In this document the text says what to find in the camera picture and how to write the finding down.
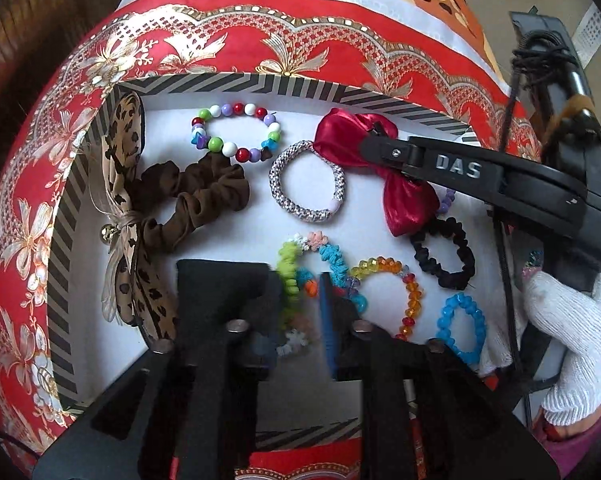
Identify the black scrunchie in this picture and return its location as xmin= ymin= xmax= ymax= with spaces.
xmin=411 ymin=216 xmax=476 ymax=291

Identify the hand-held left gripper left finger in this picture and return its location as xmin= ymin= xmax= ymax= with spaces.
xmin=33 ymin=259 xmax=284 ymax=480

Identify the black cable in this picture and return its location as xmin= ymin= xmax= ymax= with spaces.
xmin=495 ymin=30 xmax=581 ymax=401
xmin=0 ymin=427 xmax=48 ymax=463

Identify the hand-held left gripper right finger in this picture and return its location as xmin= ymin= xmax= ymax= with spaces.
xmin=319 ymin=273 xmax=547 ymax=480

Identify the red satin bow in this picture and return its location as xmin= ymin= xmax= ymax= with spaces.
xmin=313 ymin=107 xmax=440 ymax=237

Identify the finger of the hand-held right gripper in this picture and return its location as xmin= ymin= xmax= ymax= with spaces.
xmin=359 ymin=131 xmax=590 ymax=243

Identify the person's pink clothing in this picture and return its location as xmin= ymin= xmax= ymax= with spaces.
xmin=545 ymin=430 xmax=601 ymax=480

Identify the blue bead bracelet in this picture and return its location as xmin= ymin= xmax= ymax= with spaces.
xmin=437 ymin=292 xmax=487 ymax=367

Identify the leopard bow brown scrunchie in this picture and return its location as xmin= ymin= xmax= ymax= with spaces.
xmin=88 ymin=94 xmax=251 ymax=338

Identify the white box with striped rim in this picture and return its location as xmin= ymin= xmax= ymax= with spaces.
xmin=44 ymin=71 xmax=486 ymax=456

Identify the grey white speckled hair tie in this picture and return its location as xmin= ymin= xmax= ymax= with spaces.
xmin=269 ymin=140 xmax=347 ymax=224

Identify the red gold floral bedspread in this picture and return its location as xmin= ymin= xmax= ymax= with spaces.
xmin=0 ymin=0 xmax=546 ymax=480

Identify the white wall poster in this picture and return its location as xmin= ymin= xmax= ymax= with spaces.
xmin=573 ymin=2 xmax=601 ymax=68

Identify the rainbow crystal bead bracelet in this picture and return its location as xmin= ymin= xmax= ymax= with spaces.
xmin=348 ymin=255 xmax=426 ymax=341

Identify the multicoloured round bead bracelet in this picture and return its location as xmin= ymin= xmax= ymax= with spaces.
xmin=190 ymin=102 xmax=284 ymax=165

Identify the person's right forearm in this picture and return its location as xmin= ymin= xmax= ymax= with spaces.
xmin=541 ymin=405 xmax=601 ymax=442

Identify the person's right hand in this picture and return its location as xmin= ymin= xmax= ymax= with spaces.
xmin=481 ymin=270 xmax=601 ymax=427

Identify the colourful flower hair tie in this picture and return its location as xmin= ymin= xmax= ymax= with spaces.
xmin=275 ymin=231 xmax=366 ymax=358

